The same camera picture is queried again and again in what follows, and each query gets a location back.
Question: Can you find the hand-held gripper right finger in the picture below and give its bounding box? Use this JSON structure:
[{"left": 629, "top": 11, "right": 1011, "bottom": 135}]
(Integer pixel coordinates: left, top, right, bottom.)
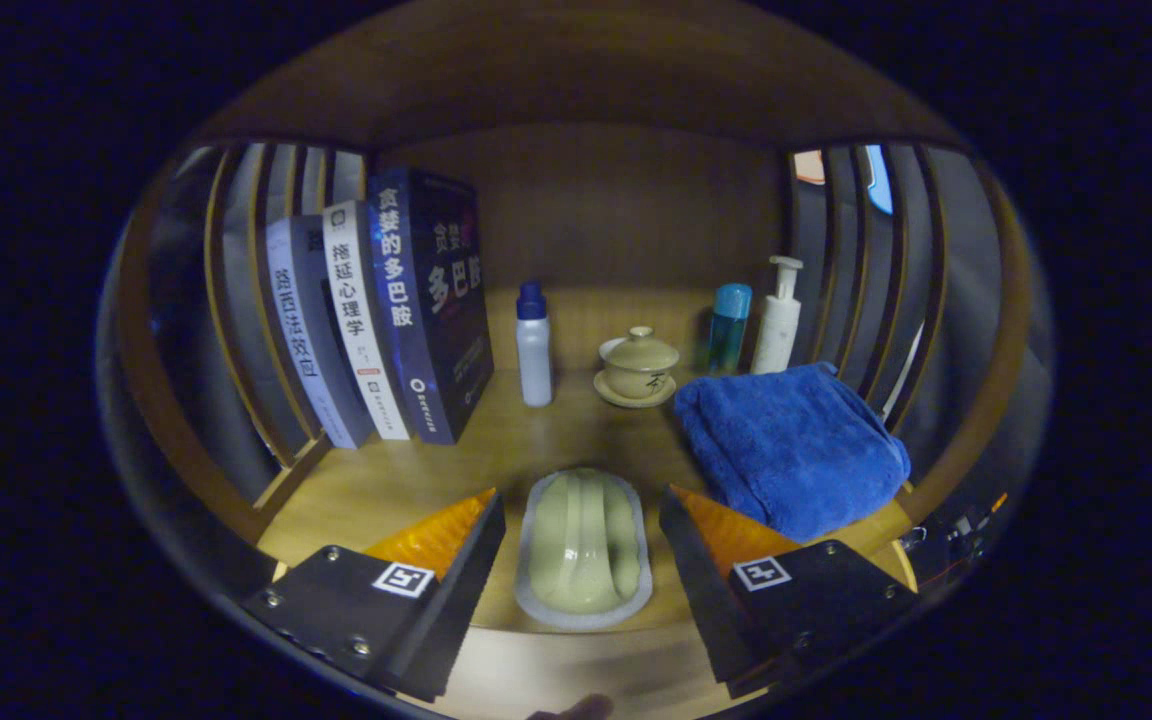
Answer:
[{"left": 658, "top": 485, "right": 922, "bottom": 701}]

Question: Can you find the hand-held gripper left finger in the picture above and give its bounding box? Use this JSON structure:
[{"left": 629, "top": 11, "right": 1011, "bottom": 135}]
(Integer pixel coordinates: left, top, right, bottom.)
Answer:
[{"left": 241, "top": 488, "right": 507, "bottom": 703}]

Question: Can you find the pale green scrub brush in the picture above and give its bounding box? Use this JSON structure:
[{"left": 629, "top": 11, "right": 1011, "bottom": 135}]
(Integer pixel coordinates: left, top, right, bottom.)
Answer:
[{"left": 514, "top": 467, "right": 654, "bottom": 631}]

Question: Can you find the wooden countertop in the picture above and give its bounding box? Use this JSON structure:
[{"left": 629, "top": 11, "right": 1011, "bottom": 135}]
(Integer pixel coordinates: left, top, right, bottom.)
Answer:
[{"left": 256, "top": 285, "right": 922, "bottom": 636}]

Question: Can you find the wooden cabinet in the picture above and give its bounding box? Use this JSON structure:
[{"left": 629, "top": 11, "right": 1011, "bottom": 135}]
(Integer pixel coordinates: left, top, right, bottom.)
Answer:
[{"left": 116, "top": 0, "right": 1037, "bottom": 651}]

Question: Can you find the blue folded towel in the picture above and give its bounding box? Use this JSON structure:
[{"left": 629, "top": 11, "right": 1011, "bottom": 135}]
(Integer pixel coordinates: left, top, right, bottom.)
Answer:
[{"left": 674, "top": 362, "right": 912, "bottom": 543}]

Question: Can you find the beige lidded ceramic teacup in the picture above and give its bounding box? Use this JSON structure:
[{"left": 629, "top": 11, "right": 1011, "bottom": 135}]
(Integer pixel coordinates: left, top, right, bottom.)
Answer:
[{"left": 593, "top": 326, "right": 681, "bottom": 409}]

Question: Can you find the white bottle with blue cap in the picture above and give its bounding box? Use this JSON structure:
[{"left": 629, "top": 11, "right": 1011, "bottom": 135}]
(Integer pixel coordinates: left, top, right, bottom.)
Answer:
[{"left": 516, "top": 281, "right": 554, "bottom": 408}]

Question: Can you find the teal bottle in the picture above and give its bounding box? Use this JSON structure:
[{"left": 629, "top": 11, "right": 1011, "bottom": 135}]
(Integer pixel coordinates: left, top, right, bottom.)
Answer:
[{"left": 706, "top": 283, "right": 753, "bottom": 377}]

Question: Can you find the black and orange device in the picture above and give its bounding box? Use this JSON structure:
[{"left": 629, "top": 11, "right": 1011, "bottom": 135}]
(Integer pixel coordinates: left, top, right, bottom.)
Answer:
[{"left": 904, "top": 492, "right": 1009, "bottom": 586}]

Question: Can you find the white pump bottle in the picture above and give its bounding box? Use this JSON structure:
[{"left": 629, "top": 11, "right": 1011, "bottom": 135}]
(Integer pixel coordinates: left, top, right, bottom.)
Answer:
[{"left": 750, "top": 256, "right": 804, "bottom": 376}]

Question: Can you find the dark blue book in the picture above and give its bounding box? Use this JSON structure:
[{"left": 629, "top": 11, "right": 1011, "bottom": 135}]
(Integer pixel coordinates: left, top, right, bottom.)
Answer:
[{"left": 368, "top": 166, "right": 495, "bottom": 445}]

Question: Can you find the white book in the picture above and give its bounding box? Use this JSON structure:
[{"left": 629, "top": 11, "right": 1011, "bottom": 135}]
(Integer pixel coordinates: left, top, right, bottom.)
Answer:
[{"left": 323, "top": 200, "right": 412, "bottom": 441}]

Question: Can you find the light blue book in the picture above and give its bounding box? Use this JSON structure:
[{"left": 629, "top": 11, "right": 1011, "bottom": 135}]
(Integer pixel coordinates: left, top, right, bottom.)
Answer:
[{"left": 266, "top": 215, "right": 377, "bottom": 451}]

